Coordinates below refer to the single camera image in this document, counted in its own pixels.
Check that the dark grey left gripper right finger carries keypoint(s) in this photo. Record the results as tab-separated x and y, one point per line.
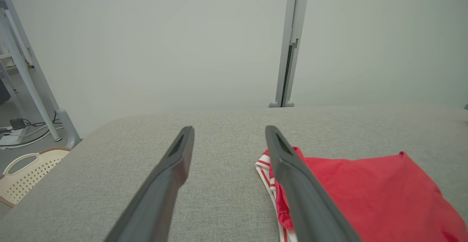
303	198

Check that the black power adapter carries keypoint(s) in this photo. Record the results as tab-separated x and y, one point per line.
17	123

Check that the grey partition post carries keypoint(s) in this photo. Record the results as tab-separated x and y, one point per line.
292	33

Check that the white power strip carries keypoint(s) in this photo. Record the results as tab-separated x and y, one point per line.
12	137

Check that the cream perforated laundry basket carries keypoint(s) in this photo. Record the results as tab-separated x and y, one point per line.
25	176

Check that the red number 23 basketball jersey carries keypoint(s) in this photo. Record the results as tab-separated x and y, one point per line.
373	198

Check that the grey metal frame leg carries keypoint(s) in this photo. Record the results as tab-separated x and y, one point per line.
33	77

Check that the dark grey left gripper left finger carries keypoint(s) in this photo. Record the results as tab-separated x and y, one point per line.
161	191

